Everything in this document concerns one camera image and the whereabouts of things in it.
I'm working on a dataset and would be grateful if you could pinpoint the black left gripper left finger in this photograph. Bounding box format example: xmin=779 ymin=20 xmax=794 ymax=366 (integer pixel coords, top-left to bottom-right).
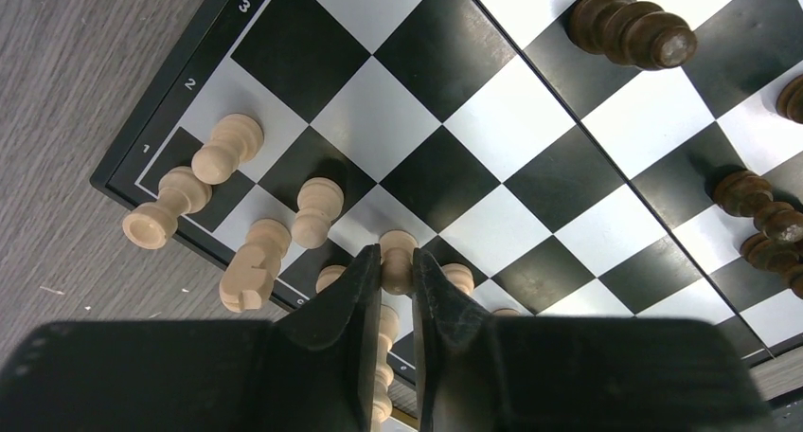
xmin=1 ymin=244 xmax=381 ymax=431

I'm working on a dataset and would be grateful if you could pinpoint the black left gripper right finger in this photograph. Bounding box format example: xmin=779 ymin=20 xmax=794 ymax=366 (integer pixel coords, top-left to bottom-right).
xmin=412 ymin=249 xmax=771 ymax=431

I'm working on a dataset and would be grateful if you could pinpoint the light pawn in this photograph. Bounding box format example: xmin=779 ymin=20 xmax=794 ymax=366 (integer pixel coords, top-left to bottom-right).
xmin=191 ymin=114 xmax=264 ymax=185
xmin=379 ymin=230 xmax=418 ymax=296
xmin=291 ymin=177 xmax=344 ymax=249

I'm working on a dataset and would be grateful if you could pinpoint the dark chess piece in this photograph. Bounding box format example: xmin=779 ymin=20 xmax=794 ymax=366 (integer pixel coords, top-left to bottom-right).
xmin=567 ymin=0 xmax=698 ymax=70

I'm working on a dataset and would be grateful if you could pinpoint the light knight on board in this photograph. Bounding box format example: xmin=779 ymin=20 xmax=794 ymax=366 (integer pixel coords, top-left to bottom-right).
xmin=219 ymin=219 xmax=292 ymax=313

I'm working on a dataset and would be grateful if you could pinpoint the light pawn on board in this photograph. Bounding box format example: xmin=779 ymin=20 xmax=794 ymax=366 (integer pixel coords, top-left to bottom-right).
xmin=291 ymin=177 xmax=344 ymax=249
xmin=191 ymin=114 xmax=264 ymax=185

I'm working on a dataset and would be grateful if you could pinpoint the light rook on board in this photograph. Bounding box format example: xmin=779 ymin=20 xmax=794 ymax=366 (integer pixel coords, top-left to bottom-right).
xmin=122 ymin=166 xmax=212 ymax=250

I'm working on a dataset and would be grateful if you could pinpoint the black and white chessboard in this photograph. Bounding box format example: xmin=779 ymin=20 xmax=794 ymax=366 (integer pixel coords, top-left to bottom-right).
xmin=91 ymin=0 xmax=802 ymax=365

